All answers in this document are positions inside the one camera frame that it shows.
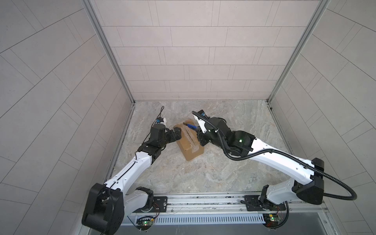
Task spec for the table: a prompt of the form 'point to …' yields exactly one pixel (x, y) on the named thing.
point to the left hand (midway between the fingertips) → (178, 129)
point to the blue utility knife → (190, 126)
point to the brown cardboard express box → (189, 143)
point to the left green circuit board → (144, 222)
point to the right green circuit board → (271, 220)
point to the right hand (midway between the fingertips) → (194, 130)
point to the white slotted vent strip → (207, 219)
